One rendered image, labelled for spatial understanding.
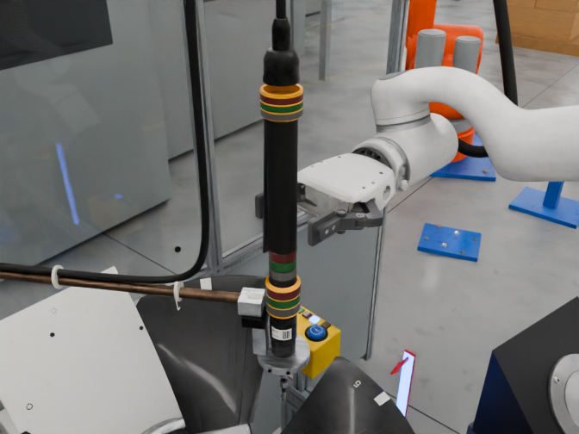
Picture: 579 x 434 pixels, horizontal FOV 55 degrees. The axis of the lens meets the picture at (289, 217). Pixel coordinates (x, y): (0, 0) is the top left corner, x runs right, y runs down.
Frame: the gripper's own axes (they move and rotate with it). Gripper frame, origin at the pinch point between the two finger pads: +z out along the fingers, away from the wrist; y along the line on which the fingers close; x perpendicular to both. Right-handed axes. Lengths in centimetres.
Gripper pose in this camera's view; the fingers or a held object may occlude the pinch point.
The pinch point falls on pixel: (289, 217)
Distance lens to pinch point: 65.1
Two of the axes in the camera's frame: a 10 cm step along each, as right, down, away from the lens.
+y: -7.2, -3.6, 6.0
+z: -7.0, 3.7, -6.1
